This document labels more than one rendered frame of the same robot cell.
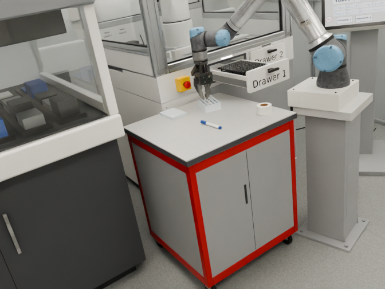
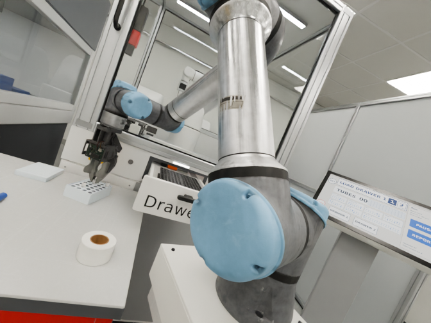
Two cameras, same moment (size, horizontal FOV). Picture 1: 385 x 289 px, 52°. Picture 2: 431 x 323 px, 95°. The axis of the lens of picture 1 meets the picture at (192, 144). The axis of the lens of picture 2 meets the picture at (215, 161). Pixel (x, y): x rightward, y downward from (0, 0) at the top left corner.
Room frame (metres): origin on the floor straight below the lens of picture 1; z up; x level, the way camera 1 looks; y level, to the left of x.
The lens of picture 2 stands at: (1.37, -0.62, 1.09)
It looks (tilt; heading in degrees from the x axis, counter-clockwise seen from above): 5 degrees down; 13
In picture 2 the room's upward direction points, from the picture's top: 22 degrees clockwise
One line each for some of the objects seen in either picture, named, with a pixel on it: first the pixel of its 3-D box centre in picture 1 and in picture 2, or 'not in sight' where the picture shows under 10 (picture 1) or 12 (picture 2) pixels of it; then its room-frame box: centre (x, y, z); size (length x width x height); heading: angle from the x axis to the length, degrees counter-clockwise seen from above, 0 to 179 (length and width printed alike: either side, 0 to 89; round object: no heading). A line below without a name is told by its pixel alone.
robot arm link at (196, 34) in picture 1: (198, 39); (121, 99); (1.94, -0.11, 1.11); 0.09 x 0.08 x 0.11; 62
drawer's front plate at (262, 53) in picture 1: (267, 55); not in sight; (2.40, -0.55, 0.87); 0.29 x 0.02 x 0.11; 121
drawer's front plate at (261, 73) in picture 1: (268, 75); (183, 204); (1.96, -0.44, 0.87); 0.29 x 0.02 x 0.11; 121
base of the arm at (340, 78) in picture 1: (333, 74); (260, 276); (1.76, -0.70, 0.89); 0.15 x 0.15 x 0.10
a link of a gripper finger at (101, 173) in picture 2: (208, 90); (100, 173); (1.94, -0.12, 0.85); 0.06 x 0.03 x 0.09; 14
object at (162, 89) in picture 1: (188, 59); (176, 161); (2.67, -0.06, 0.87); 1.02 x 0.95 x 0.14; 121
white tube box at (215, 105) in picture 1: (209, 104); (89, 190); (1.93, -0.12, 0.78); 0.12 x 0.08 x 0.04; 14
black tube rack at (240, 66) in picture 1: (242, 71); (177, 186); (2.13, -0.34, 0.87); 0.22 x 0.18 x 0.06; 31
